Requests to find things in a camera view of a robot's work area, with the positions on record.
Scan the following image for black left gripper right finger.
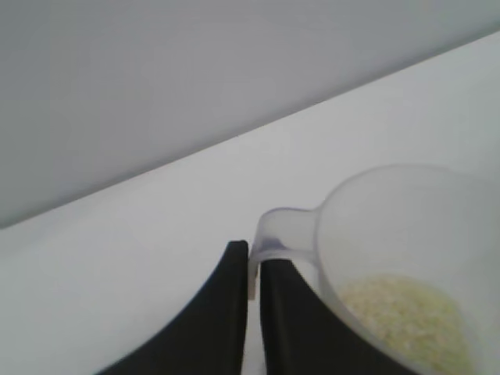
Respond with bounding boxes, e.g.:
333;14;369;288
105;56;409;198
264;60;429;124
259;257;423;375

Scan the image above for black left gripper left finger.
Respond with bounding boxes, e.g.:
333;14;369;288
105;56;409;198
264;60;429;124
95;240;250;375

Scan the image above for clear plastic measuring cup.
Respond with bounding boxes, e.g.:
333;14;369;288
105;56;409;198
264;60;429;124
248;163;500;375

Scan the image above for white rice grains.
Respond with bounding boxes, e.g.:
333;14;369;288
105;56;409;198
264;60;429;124
337;274;476;372

